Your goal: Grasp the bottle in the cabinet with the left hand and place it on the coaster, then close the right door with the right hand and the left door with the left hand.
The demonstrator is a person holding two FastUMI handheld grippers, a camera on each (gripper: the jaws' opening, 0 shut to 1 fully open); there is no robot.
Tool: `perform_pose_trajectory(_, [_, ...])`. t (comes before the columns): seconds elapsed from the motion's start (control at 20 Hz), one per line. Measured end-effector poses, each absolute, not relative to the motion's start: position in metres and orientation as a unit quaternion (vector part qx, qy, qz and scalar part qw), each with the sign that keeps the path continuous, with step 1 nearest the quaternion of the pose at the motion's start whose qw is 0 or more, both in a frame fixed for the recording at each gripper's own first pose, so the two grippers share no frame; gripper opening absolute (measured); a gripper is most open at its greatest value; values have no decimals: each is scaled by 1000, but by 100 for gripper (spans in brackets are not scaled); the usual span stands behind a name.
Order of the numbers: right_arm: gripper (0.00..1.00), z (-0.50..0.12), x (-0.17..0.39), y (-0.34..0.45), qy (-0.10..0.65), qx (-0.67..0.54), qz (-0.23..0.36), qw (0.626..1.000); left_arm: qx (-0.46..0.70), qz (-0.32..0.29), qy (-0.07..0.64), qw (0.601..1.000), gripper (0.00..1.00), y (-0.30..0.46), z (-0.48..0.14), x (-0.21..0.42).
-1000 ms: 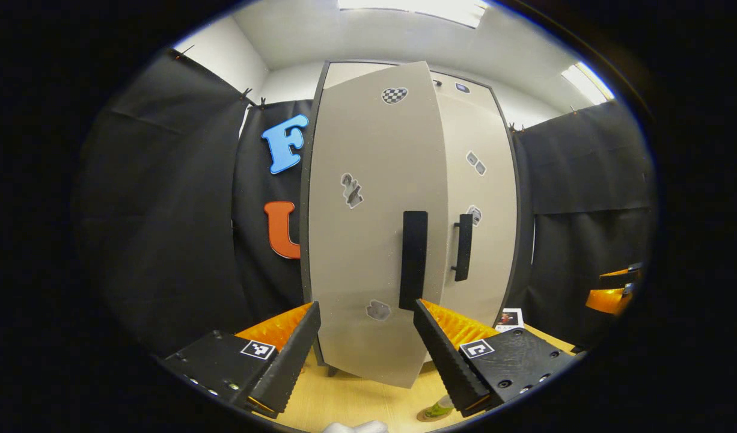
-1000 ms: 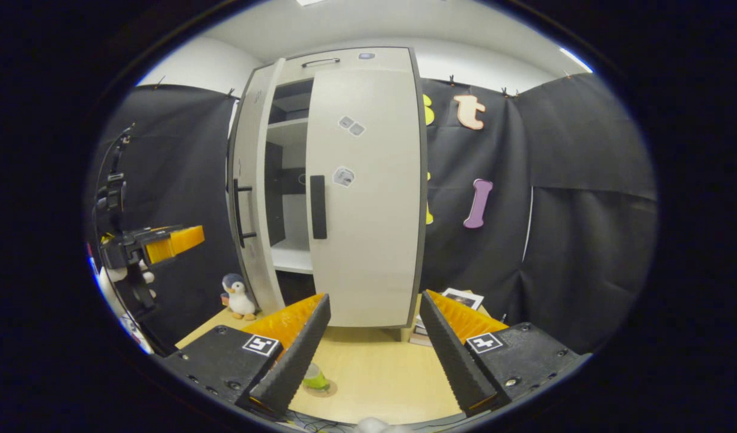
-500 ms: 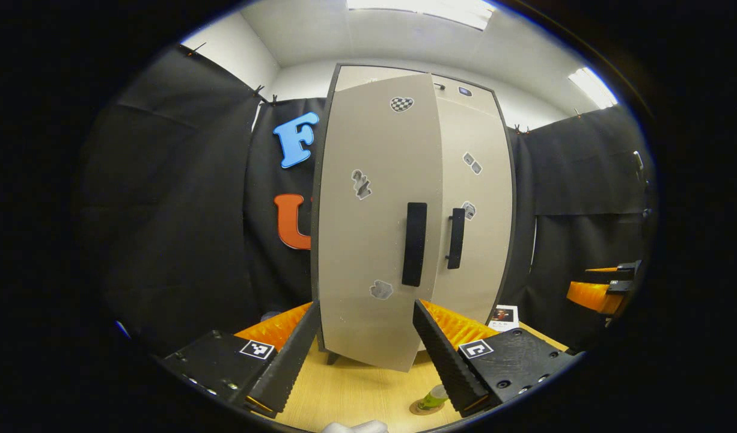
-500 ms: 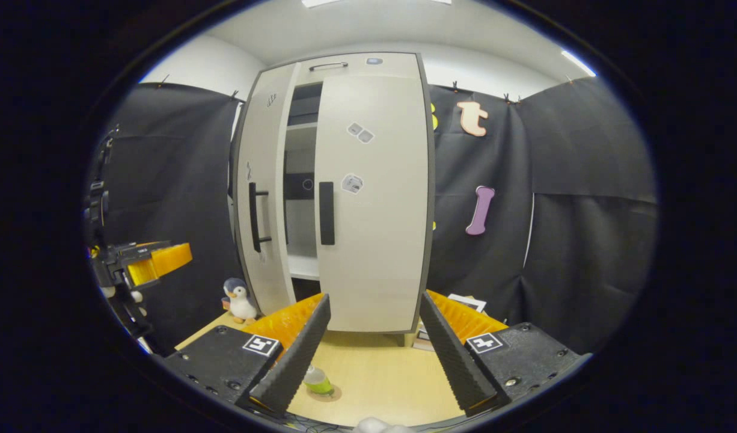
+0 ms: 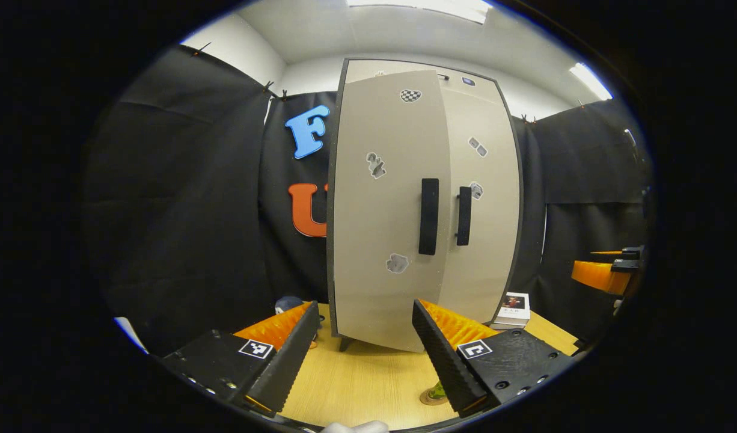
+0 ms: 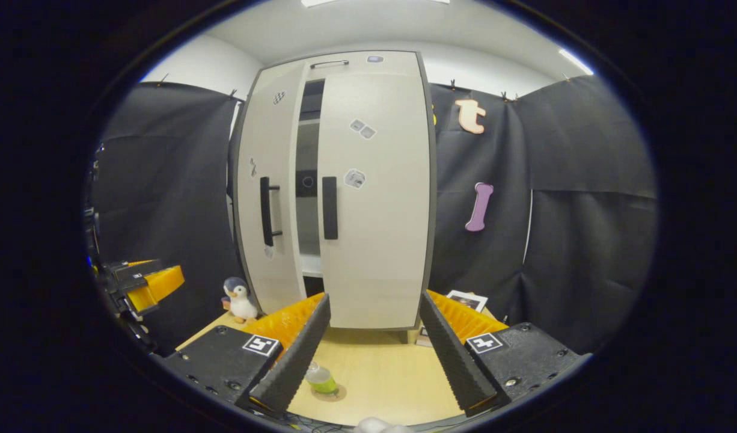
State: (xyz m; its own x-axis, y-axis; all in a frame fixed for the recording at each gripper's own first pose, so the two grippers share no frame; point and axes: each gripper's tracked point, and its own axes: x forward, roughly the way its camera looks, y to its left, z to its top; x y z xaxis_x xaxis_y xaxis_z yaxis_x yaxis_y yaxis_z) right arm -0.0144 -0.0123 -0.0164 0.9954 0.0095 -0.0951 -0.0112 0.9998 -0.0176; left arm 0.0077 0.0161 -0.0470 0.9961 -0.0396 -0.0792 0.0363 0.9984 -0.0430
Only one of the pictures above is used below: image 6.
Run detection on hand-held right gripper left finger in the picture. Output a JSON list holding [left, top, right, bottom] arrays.
[[162, 293, 331, 420]]

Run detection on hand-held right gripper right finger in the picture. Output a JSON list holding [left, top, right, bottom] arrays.
[[419, 290, 593, 417]]

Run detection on green label plastic bottle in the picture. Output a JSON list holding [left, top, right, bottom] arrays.
[[304, 361, 340, 396]]

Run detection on round wooden coaster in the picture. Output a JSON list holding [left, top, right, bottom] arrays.
[[310, 384, 347, 403]]

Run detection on white cabinet door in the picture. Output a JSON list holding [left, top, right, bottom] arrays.
[[235, 75, 309, 315], [316, 72, 432, 330]]

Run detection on white and grey cabinet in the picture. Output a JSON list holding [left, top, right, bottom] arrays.
[[229, 50, 438, 345]]

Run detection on white printed booklet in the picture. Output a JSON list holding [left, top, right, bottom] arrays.
[[445, 290, 489, 314]]

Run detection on penguin plush toy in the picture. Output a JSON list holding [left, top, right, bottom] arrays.
[[222, 277, 260, 324]]

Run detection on black backdrop cloth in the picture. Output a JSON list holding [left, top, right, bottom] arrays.
[[86, 75, 658, 355]]

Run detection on long ceiling light panel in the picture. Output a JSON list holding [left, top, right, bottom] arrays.
[[301, 0, 450, 8]]

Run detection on black cabinet door handle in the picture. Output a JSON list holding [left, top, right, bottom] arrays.
[[259, 176, 283, 248], [322, 176, 339, 241]]

